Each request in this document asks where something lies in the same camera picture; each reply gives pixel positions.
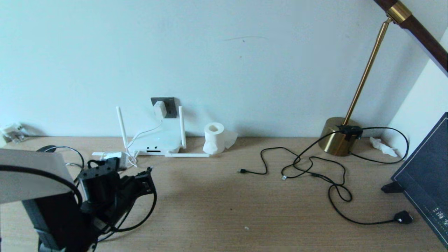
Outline thin black usb cable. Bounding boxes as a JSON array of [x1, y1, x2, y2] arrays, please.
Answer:
[[237, 146, 353, 203]]

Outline black round disc with cable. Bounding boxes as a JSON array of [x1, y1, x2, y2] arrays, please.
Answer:
[[37, 145, 85, 172]]

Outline white toilet paper roll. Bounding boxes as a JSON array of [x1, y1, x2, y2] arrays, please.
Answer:
[[202, 122, 238, 155]]

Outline black braided left wrist cable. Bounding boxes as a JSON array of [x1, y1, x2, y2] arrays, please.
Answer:
[[87, 159, 158, 243]]

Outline white router with antennas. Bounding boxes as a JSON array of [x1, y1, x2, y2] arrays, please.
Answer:
[[93, 106, 210, 158]]

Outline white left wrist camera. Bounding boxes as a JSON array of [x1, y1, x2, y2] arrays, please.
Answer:
[[104, 152, 128, 171]]

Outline grey wall socket plate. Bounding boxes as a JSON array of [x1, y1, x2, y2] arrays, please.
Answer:
[[150, 97, 176, 118]]

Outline clear plastic wrapper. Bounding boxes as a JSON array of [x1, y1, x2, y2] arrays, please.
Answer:
[[0, 122, 27, 143]]

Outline brass desk lamp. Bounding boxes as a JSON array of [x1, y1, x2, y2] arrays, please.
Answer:
[[319, 0, 448, 157]]

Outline thin white adapter cable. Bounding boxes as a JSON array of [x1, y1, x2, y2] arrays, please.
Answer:
[[124, 119, 163, 169]]

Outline crumpled white tissue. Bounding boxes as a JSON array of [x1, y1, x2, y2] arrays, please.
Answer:
[[370, 137, 399, 157]]

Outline black ethernet cable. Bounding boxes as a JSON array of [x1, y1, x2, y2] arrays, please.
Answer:
[[135, 167, 154, 179]]

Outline black cables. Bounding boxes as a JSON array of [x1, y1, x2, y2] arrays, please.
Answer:
[[281, 126, 414, 225]]

